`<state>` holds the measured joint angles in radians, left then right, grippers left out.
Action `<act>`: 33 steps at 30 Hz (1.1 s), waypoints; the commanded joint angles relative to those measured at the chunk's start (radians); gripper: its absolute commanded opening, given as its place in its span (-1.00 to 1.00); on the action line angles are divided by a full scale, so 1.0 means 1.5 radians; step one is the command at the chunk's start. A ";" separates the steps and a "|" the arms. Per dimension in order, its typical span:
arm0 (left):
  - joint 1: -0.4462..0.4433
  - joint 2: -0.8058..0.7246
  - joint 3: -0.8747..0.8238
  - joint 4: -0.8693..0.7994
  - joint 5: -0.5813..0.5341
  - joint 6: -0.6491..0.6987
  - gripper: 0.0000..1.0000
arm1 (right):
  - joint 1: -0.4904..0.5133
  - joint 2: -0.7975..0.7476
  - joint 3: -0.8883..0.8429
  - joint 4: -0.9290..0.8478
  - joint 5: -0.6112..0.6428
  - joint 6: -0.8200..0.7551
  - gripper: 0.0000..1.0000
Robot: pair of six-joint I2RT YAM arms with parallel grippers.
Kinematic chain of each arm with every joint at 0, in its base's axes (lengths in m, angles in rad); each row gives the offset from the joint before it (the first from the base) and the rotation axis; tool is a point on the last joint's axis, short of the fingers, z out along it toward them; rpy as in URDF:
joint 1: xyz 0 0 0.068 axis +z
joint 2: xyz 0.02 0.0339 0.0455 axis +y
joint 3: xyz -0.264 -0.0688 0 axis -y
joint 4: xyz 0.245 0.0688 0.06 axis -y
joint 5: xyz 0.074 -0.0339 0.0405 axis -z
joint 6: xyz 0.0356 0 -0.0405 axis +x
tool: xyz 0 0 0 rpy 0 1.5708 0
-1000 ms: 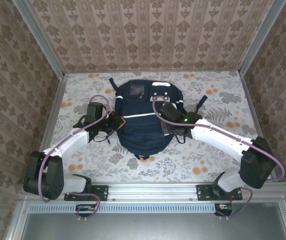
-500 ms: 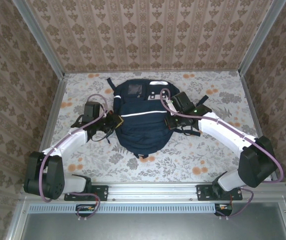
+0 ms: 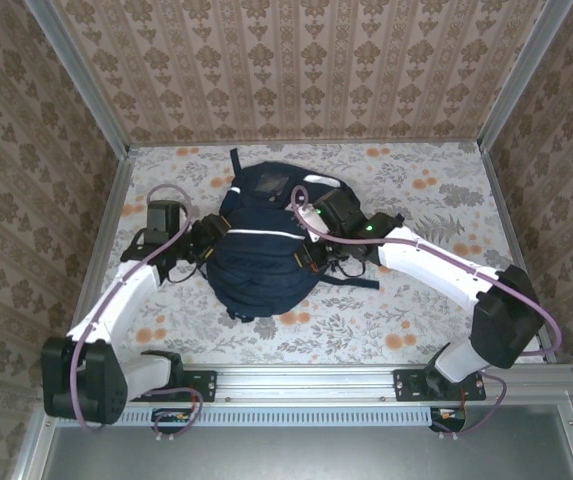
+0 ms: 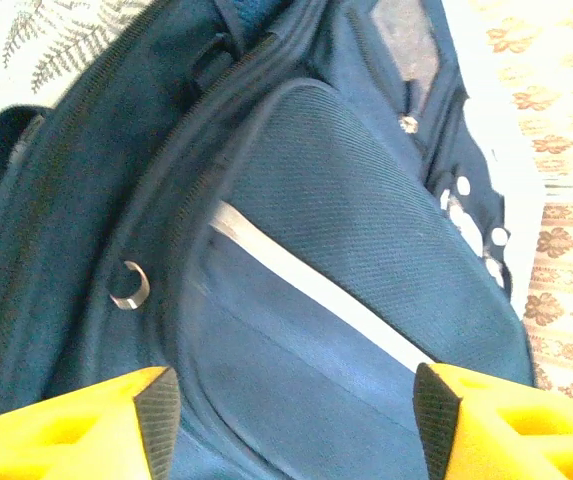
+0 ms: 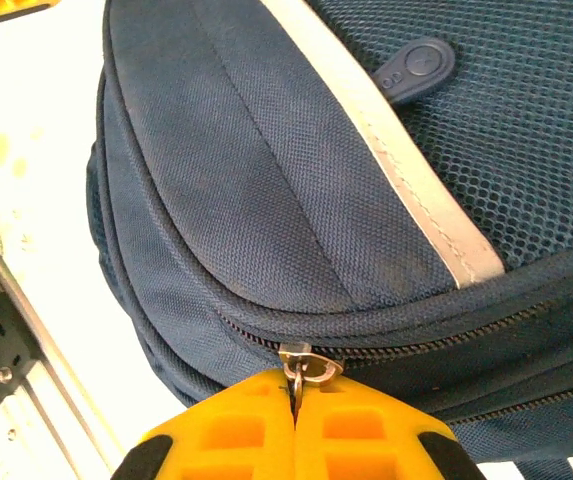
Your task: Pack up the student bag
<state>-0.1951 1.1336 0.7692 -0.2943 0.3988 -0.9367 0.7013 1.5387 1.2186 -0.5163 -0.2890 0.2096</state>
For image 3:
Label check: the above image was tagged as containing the navy blue backpack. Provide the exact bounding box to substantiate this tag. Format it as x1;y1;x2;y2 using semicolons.
205;148;381;324

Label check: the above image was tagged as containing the floral table cover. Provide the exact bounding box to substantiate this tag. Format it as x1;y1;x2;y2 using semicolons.
73;142;550;365

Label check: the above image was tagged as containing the grey metal panel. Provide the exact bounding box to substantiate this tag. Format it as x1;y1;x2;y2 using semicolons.
13;399;573;480

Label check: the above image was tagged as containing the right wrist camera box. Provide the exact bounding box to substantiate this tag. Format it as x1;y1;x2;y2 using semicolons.
293;204;330;239

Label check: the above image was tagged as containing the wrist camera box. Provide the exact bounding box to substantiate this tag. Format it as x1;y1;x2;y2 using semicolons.
293;204;330;239
145;200;182;234

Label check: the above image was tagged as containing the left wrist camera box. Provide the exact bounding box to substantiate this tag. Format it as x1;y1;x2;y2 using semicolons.
145;200;182;234

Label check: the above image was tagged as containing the aluminium front rail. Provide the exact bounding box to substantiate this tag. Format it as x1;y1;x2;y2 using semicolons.
40;364;573;401

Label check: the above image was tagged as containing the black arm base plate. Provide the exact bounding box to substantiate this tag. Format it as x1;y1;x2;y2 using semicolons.
393;368;487;402
128;369;218;403

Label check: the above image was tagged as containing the aluminium table side rail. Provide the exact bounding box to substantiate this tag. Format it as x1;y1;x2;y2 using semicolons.
480;144;560;364

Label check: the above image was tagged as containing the slotted light blue cable duct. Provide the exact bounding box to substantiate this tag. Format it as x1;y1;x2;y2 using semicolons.
58;405;440;427

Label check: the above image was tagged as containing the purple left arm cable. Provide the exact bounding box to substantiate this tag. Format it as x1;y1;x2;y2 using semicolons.
72;183;206;441

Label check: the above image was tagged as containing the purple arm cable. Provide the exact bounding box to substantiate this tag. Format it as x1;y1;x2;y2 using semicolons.
72;183;206;441
290;185;563;441

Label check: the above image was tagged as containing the aluminium frame post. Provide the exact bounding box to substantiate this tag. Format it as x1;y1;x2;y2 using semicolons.
478;0;573;151
24;0;132;156

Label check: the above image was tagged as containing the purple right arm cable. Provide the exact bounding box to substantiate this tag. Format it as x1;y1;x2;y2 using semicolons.
290;185;563;441

